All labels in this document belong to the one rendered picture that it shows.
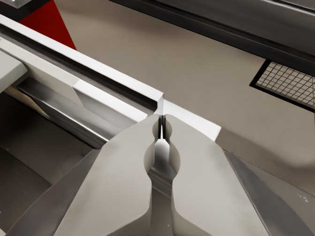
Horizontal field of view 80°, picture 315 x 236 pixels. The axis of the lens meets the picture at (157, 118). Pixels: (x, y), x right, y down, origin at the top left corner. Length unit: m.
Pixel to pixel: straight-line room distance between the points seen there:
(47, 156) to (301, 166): 1.34
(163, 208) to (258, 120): 1.24
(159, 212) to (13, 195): 0.17
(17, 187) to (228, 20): 0.36
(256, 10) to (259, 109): 1.19
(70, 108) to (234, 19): 0.27
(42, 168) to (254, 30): 0.33
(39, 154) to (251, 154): 1.18
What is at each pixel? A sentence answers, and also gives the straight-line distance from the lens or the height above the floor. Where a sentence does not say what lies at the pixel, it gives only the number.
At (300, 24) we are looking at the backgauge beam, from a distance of 0.33.
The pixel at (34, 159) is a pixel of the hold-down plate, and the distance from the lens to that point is 0.25.
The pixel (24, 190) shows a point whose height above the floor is 0.87.
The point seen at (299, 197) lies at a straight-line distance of 0.29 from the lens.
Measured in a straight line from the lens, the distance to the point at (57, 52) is 0.19.
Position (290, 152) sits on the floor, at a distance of 1.43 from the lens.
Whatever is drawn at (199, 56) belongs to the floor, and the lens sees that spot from 1.66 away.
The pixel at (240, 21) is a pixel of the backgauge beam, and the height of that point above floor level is 0.93.
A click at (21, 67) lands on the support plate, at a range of 0.19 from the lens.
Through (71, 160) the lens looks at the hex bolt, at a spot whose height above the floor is 0.92.
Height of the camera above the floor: 1.11
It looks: 61 degrees down
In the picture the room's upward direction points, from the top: straight up
